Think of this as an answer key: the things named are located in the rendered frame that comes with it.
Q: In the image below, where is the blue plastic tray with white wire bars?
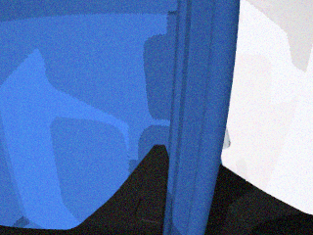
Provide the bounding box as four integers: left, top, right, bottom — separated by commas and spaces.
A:
0, 0, 240, 235

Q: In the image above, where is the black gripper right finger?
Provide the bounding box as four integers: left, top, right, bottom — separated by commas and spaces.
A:
204, 164, 313, 235

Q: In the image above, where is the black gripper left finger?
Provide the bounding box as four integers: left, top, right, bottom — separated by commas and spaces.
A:
0, 145, 169, 235

